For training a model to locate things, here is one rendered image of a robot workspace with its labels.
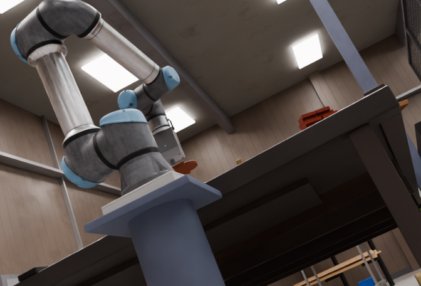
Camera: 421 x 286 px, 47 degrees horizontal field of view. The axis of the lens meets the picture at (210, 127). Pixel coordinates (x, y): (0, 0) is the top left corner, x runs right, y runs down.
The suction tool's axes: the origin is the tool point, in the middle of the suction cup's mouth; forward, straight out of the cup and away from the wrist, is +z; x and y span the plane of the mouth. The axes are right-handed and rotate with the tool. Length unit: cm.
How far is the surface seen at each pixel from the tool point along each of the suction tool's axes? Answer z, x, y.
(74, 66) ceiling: -424, -534, 193
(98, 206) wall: -251, -753, 307
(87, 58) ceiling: -424, -527, 165
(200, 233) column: 30, 43, -8
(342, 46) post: -82, -151, -111
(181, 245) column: 32, 49, -3
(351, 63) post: -68, -151, -110
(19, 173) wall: -279, -521, 330
